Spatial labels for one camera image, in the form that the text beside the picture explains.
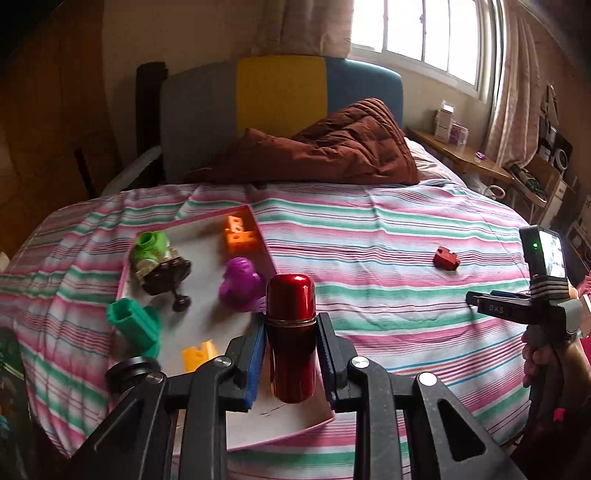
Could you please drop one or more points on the orange toy block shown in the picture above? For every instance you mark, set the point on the orange toy block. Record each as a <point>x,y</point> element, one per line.
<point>240,237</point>

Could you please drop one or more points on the white tray with pink rim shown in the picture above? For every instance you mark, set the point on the white tray with pink rim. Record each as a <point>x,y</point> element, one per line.
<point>203,300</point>

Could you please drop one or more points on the cluttered storage shelf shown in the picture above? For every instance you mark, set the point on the cluttered storage shelf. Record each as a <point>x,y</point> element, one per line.
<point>554,143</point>

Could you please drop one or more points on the window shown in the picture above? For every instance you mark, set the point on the window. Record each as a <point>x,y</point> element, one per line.
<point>415,27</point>

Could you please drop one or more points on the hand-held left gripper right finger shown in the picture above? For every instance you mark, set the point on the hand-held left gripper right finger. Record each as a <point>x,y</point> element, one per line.
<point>325,364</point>

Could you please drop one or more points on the red toy cap piece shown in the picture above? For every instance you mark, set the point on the red toy cap piece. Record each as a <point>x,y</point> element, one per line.
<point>445,258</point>

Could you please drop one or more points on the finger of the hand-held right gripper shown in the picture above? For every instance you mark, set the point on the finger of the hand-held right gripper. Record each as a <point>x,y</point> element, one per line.
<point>498,308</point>
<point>508,293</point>

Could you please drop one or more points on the person's red clothing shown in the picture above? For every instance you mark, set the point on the person's red clothing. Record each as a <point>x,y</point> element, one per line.
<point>585,282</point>

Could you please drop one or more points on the grey yellow blue headboard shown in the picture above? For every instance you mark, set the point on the grey yellow blue headboard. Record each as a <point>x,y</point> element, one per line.
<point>277,92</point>

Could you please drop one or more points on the striped pink green blanket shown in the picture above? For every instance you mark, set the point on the striped pink green blanket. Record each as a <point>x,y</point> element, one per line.
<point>369,221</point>

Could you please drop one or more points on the yellow toy block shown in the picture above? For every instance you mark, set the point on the yellow toy block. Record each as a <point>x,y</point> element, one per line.
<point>198,355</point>

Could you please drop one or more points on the brown quilt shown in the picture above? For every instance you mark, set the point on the brown quilt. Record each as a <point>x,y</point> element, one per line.
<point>332,147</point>

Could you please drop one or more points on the brown toy with wheel stem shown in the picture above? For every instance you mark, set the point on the brown toy with wheel stem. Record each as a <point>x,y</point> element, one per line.
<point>164,274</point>

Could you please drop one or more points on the wooden bedside table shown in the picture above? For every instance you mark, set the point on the wooden bedside table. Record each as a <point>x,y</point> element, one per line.
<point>461,157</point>

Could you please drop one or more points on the grey white pillow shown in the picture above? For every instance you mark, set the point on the grey white pillow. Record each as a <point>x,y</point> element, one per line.
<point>429,161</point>

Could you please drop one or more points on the beige patterned curtain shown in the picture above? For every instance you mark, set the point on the beige patterned curtain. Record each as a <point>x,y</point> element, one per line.
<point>304,23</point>
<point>517,92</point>

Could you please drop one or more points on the person's right hand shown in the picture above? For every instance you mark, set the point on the person's right hand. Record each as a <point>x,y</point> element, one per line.
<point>538,364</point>

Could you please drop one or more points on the shiny red bottle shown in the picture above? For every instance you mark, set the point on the shiny red bottle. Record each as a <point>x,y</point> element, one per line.
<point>291,332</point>

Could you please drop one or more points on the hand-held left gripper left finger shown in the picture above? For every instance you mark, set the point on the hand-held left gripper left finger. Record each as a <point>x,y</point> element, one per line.
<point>255,369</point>

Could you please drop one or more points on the white carton box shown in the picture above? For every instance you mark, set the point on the white carton box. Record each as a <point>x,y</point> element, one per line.
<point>443,124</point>

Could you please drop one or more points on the black rolled mat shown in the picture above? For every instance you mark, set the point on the black rolled mat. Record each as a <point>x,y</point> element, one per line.
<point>150,101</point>

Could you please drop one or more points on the green hollow tube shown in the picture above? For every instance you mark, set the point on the green hollow tube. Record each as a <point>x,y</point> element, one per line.
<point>134,323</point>

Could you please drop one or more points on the small purple box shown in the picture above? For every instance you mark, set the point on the small purple box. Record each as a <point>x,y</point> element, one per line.
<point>458,134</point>

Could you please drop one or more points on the wooden wardrobe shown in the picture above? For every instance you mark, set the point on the wooden wardrobe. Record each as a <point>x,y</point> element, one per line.
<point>46,115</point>

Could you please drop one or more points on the purple funnel-shaped toy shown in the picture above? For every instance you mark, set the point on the purple funnel-shaped toy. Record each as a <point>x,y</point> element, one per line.
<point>238,281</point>

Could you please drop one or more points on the wooden metal chair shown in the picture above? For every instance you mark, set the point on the wooden metal chair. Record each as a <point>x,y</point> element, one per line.
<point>542,175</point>

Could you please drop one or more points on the green round toy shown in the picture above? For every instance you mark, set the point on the green round toy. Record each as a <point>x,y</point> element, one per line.
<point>150,244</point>

